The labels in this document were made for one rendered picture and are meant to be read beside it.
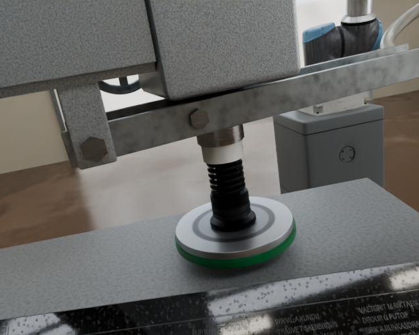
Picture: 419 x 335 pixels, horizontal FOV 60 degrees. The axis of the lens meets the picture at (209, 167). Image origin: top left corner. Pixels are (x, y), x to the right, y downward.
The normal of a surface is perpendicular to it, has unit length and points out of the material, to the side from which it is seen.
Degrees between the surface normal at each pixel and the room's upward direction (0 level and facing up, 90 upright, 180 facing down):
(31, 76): 90
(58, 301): 0
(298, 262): 0
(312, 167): 90
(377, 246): 0
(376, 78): 90
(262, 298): 45
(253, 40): 90
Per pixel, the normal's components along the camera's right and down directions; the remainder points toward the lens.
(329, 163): 0.20, 0.28
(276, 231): -0.15, -0.94
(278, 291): -0.11, -0.44
